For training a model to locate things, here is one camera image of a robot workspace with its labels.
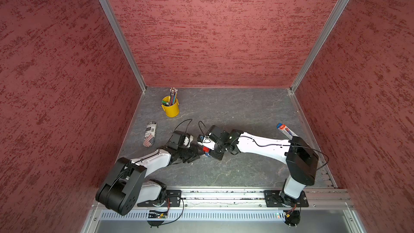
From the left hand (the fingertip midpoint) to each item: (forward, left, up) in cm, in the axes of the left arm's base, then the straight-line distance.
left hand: (202, 157), depth 85 cm
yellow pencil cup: (+28, +21, +4) cm, 35 cm away
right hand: (+1, -6, +3) cm, 7 cm away
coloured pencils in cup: (+33, +19, +13) cm, 40 cm away
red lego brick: (0, -2, +12) cm, 12 cm away
